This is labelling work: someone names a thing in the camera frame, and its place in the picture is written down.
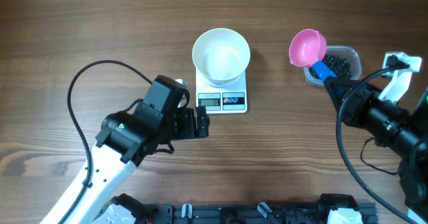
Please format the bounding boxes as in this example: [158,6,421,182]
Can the pink scoop blue handle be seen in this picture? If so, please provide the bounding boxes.
[289,29,336,82]

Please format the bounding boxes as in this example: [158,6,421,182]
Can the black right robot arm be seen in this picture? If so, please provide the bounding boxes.
[324,77,427,223]

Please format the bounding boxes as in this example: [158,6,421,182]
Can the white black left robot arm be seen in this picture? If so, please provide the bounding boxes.
[43,75,210,223]

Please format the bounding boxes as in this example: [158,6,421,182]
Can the white digital kitchen scale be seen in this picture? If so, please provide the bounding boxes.
[196,72,247,114]

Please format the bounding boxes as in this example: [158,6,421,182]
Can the white round bowl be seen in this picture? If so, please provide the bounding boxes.
[191,28,251,85]

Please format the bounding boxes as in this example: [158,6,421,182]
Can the black beans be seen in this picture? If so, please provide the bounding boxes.
[309,55,352,81]

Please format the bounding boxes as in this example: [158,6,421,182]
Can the clear plastic container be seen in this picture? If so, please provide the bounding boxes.
[322,45,362,80]

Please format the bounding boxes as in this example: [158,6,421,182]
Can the black right camera cable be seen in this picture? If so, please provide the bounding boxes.
[335,62,419,224]

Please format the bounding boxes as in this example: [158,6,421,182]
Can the black camera cable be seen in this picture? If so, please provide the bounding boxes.
[56,60,154,224]
[335,62,419,224]

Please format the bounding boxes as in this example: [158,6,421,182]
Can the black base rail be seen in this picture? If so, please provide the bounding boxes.
[141,201,328,224]

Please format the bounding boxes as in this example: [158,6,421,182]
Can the black left camera cable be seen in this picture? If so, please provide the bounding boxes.
[56,60,154,224]

